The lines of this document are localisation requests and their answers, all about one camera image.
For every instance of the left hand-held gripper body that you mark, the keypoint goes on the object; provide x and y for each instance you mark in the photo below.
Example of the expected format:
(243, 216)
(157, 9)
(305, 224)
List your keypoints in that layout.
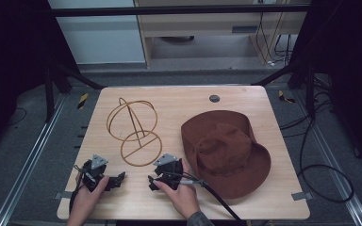
(93, 175)

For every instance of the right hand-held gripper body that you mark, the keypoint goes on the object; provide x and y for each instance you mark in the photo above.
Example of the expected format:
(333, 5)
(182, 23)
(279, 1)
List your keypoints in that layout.
(169, 171)

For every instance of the brown wide-brim hat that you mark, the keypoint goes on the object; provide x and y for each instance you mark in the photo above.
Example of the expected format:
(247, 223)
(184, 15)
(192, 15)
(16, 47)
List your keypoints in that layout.
(226, 153)

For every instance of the grey round table grommet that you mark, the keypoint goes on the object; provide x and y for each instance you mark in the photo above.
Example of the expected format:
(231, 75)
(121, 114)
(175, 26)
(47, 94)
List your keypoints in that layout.
(214, 98)

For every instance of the light wooden desk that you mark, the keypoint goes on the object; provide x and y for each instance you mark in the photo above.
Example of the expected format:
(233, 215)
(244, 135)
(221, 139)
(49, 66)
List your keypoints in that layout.
(201, 26)

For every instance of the grey metal table bracket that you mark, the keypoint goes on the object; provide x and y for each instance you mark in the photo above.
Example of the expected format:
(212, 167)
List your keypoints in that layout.
(301, 196)
(61, 195)

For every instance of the black horizontal frame bar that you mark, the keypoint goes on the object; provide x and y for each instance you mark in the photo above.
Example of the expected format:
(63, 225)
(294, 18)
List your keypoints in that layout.
(169, 10)

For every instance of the white cabinet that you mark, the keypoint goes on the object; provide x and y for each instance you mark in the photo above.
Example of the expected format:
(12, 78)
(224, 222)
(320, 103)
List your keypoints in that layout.
(100, 40)

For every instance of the black curtain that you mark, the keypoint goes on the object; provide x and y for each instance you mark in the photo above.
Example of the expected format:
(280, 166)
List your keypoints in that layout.
(352, 62)
(12, 62)

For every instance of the person's left hand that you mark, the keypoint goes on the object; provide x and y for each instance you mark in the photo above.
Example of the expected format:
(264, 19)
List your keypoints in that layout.
(86, 197)

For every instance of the black metal stand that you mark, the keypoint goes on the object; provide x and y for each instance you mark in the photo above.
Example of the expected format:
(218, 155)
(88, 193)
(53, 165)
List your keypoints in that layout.
(308, 84)
(59, 78)

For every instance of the person's right hand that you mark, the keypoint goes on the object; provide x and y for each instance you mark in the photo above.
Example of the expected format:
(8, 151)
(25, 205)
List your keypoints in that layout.
(182, 197)

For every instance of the aluminium floor rail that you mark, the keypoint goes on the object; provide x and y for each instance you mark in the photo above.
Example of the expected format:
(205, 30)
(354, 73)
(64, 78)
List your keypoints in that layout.
(28, 163)
(336, 175)

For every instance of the yellow black striped tape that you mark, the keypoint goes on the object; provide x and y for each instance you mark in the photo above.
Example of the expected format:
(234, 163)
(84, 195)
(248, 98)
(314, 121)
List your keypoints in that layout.
(285, 98)
(82, 100)

